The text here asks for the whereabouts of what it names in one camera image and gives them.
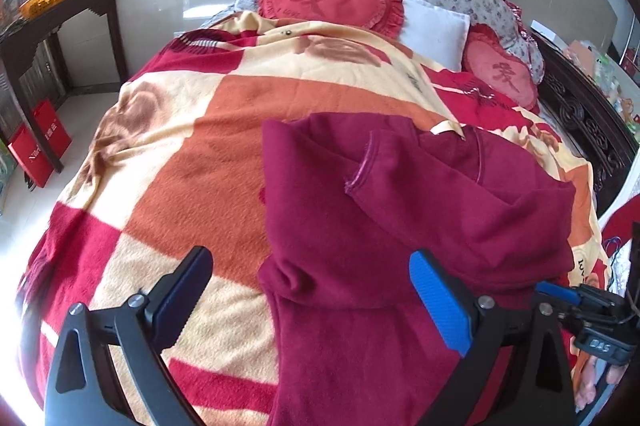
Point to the red orange checked blanket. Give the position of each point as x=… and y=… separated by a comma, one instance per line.
x=200, y=130

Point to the dark carved wooden bed frame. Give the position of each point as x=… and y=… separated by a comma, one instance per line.
x=590, y=120

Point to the colourful picture box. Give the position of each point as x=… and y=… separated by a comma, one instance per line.
x=5, y=181

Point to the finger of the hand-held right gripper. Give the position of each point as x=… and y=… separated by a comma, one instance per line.
x=552, y=290

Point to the maroon fleece hoodie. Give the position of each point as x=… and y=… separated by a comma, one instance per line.
x=400, y=206

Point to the person's right hand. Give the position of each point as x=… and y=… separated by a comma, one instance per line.
x=615, y=376

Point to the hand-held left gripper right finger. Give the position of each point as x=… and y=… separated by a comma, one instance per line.
x=440, y=301

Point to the pile of colourful packets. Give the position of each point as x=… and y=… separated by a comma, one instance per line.
x=610, y=75

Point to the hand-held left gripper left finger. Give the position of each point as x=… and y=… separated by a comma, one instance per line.
x=180, y=301

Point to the red gift box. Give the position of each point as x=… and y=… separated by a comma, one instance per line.
x=50, y=128
x=30, y=155

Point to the white pillow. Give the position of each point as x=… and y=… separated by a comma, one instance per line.
x=435, y=30

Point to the red patterned cloth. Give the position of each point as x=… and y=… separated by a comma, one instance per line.
x=515, y=15

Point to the dark wooden table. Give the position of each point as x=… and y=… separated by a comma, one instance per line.
x=85, y=3

